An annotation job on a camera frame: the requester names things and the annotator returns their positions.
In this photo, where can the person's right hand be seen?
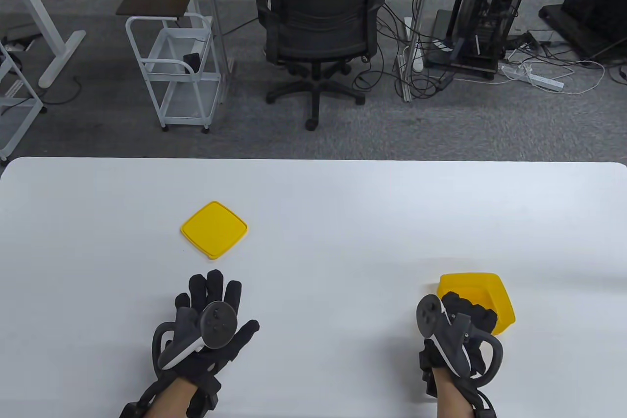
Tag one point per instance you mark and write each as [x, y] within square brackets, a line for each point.
[471, 314]

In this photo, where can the person's left hand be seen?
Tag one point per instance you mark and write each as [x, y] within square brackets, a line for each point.
[215, 286]

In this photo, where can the yellow plastic food container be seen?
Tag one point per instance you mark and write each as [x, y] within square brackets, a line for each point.
[490, 289]

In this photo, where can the yellow square plastic lid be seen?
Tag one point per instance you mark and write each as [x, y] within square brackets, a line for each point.
[214, 230]

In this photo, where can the person's left forearm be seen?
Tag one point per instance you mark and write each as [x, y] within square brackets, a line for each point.
[171, 401]

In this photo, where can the person's right forearm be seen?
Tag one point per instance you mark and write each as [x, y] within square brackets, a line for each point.
[453, 398]

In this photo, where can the dark grey right hand controller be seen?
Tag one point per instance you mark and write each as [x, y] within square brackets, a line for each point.
[453, 347]

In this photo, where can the dark grey hand controller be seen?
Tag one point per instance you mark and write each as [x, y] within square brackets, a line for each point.
[453, 347]
[218, 325]

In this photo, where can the dark grey left hand controller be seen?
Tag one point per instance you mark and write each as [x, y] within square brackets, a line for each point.
[218, 325]

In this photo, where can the white metal rolling cart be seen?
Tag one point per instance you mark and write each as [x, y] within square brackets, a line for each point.
[191, 99]

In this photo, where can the small black device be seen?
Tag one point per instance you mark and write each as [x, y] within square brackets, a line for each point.
[192, 62]

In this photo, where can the long white power strip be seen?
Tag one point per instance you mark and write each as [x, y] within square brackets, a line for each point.
[539, 79]

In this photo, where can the white metal rack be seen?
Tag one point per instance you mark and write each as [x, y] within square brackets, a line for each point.
[19, 105]

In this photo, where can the white desk with T-foot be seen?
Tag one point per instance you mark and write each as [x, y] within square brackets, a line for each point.
[61, 58]

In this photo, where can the black mesh office chair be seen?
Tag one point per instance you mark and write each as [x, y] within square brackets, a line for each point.
[323, 1]

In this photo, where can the black computer tower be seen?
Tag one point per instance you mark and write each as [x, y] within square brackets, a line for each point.
[490, 6]

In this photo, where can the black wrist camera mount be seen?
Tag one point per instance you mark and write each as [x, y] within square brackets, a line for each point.
[485, 407]
[130, 410]

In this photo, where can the aluminium frame desk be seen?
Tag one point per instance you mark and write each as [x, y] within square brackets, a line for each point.
[216, 21]

